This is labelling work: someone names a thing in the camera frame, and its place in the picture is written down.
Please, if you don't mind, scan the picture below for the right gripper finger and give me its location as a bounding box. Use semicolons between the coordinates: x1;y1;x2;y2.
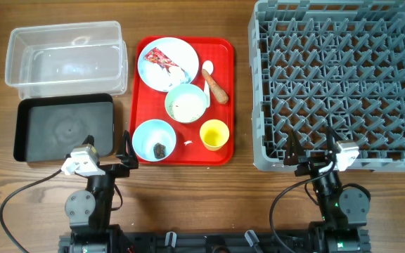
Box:
286;129;307;160
326;125;342;154

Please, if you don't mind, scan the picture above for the green bowl with rice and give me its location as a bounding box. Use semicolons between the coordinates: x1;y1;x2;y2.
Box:
165;84;207;124

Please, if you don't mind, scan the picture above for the yellow plastic cup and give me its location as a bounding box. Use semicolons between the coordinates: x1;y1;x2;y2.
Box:
199;119;230;151

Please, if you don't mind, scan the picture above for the orange carrot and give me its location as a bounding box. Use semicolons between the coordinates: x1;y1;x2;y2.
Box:
202;69;229;104

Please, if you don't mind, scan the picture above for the red snack wrapper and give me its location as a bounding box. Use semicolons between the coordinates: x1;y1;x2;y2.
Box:
144;47;178;70

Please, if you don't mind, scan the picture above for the white plastic spoon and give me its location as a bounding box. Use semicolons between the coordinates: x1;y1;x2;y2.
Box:
202;60;214;107

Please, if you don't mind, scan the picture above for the dark food scrap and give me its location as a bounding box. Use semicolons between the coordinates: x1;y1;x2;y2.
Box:
153;143;167;160

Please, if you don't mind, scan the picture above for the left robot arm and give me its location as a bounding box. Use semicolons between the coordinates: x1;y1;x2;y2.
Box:
58;131;139;253

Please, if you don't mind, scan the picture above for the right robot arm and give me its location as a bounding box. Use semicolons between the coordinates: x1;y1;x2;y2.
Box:
284;126;371;253

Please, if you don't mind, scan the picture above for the grey dishwasher rack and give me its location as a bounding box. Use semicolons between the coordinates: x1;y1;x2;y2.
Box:
248;1;405;172

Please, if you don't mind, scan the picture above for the light blue bowl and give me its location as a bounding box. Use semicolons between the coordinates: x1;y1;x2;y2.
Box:
132;119;176;162

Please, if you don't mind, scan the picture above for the black tray bin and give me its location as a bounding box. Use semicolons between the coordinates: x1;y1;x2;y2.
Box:
13;93;115;162

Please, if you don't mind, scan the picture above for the clear plastic bin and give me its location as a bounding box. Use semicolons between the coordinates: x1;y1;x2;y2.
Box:
5;21;129;100

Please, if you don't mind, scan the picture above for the light blue plate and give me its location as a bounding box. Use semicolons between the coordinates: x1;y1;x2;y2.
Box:
137;37;199;86

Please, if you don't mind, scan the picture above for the red serving tray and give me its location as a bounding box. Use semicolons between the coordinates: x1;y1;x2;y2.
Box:
129;37;235;167

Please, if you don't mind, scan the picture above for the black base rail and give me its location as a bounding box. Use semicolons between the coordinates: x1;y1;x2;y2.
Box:
58;230;371;253

